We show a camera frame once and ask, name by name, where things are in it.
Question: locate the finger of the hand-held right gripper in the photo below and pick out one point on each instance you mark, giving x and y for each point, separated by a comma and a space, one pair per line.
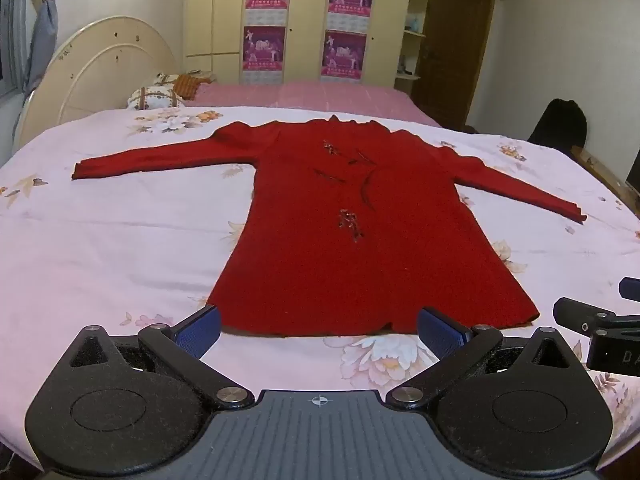
572, 312
631, 290

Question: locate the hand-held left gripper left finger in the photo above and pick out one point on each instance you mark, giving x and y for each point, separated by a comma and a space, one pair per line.
202, 331

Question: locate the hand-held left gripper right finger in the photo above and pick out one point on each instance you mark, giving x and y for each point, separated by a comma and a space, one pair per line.
440, 334

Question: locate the red long-sleeved dress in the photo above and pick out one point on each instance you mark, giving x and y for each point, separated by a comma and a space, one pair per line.
325, 240

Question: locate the pale pink floral bed sheet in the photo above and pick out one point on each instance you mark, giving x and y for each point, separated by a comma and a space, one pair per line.
110, 240

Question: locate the brown wooden furniture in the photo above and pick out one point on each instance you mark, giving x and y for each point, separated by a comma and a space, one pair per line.
595, 165

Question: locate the floral pillow with brown stripes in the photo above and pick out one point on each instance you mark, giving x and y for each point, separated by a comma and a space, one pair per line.
152, 99

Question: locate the orange patterned cushion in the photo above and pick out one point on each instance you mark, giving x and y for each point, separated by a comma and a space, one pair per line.
192, 86

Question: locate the small floral pillow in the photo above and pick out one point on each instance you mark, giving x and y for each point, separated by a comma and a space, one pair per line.
164, 80

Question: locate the plain pink bed sheet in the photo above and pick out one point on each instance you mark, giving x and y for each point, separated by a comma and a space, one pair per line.
310, 95

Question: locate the brown wooden door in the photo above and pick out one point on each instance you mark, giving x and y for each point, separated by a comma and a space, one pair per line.
455, 50

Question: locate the cream round headboard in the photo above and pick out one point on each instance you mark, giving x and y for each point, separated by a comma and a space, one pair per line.
95, 65

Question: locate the cream corner shelf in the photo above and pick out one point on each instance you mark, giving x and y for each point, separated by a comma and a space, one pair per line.
417, 45

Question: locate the pale blue shelf item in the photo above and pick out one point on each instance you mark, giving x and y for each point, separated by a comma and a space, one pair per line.
415, 22

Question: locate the cream wardrobe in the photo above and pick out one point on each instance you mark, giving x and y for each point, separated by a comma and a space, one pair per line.
305, 20

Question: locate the grey tied curtain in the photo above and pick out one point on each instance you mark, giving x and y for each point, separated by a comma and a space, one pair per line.
42, 35

